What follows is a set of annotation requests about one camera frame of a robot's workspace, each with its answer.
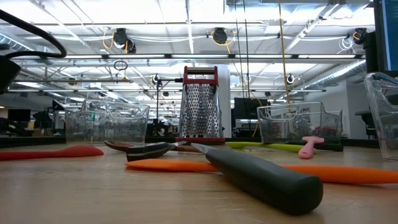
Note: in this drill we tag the red steel box grater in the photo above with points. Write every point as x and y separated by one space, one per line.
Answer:
200 109

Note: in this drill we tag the pink silicone spatula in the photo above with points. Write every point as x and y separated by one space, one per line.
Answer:
308 151

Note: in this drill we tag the grey ventilation duct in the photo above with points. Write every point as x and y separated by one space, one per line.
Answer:
18 45
335 74

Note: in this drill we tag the brown wooden spoon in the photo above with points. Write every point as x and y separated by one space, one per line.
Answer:
116 144

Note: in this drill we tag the black tripod stand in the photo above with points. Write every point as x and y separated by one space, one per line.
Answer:
156 79

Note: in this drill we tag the red silicone spoon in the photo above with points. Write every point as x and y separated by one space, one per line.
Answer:
74 152

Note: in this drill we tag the long light strip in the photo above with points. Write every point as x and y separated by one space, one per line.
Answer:
140 56

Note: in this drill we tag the small round reel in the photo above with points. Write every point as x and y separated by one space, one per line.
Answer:
290 78

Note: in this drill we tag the clear plastic bin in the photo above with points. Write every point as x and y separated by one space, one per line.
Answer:
298 124
382 124
105 124

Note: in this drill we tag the black background monitor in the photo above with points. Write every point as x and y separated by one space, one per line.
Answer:
248 109

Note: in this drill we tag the orange silicone spatula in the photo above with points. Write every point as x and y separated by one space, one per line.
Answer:
171 165

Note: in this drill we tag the black computer monitor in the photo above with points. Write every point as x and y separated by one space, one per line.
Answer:
390 31

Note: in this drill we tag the lime green silicone spoon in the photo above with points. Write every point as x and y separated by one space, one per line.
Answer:
264 145

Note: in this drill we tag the dark background desk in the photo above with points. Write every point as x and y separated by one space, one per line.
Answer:
368 121

